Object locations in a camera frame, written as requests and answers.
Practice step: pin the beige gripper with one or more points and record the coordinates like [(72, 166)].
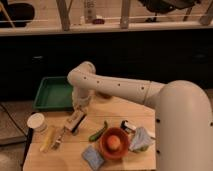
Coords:
[(72, 122)]

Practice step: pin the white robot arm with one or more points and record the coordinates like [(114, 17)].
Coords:
[(183, 115)]

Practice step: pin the white lidded cup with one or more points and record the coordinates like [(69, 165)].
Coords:
[(37, 122)]

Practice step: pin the silver metal fork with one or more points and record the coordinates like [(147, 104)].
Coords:
[(57, 142)]

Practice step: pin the yellow banana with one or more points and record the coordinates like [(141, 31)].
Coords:
[(48, 139)]

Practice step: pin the green cucumber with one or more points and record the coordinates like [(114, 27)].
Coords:
[(98, 134)]

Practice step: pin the blue sponge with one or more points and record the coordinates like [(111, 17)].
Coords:
[(93, 158)]

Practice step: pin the green plastic tray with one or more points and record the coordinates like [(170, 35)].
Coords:
[(54, 94)]

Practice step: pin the orange fruit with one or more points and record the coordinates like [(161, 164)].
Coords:
[(113, 142)]

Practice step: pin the orange bowl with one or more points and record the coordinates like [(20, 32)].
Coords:
[(121, 151)]

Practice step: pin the dark red bowl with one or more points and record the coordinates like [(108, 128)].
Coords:
[(105, 96)]

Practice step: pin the black and white can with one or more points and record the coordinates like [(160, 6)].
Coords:
[(127, 126)]

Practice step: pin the light blue crumpled cloth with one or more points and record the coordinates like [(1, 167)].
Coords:
[(140, 141)]

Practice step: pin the white bottle on shelf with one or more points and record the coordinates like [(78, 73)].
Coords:
[(89, 11)]

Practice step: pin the dark chair at left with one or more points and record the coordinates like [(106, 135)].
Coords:
[(20, 14)]

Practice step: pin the black office chair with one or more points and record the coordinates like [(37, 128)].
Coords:
[(166, 6)]

